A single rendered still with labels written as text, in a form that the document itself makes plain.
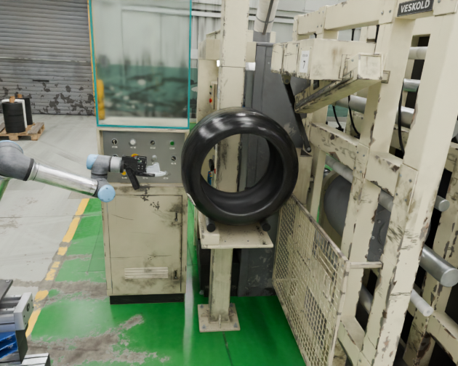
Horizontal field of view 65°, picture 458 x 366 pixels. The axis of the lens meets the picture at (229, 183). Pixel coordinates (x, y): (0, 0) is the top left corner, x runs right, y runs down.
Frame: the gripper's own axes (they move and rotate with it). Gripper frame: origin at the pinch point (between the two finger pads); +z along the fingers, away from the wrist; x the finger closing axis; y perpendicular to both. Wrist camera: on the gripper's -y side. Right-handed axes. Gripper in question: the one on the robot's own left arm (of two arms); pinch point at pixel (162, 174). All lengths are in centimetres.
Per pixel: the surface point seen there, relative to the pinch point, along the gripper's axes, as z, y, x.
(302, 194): 82, -8, 19
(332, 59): 56, 65, -36
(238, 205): 43.2, -16.5, 12.9
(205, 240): 24.6, -27.5, -11.3
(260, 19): 49, 87, 77
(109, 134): -35, 4, 54
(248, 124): 35.2, 32.6, -11.8
